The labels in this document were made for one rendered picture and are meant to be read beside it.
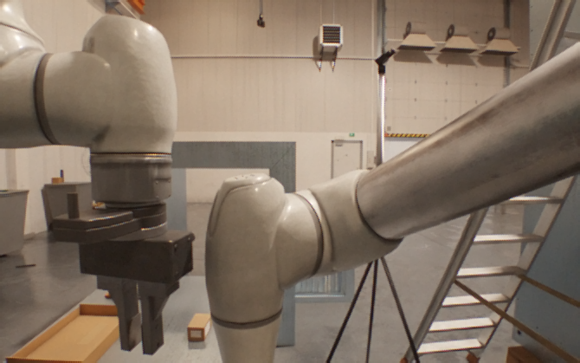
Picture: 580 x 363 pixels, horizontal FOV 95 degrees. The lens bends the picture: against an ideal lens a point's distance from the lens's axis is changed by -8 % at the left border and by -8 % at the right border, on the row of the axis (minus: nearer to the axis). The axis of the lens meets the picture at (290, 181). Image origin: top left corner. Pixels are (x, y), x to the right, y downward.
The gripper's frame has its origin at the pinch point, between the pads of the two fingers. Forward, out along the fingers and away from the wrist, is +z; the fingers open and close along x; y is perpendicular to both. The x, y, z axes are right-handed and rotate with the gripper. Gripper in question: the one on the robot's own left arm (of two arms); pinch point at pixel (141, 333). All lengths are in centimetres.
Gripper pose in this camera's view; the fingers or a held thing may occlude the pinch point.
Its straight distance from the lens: 44.6
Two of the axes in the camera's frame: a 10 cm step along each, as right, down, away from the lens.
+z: 0.0, 10.0, 0.7
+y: 1.7, -0.7, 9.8
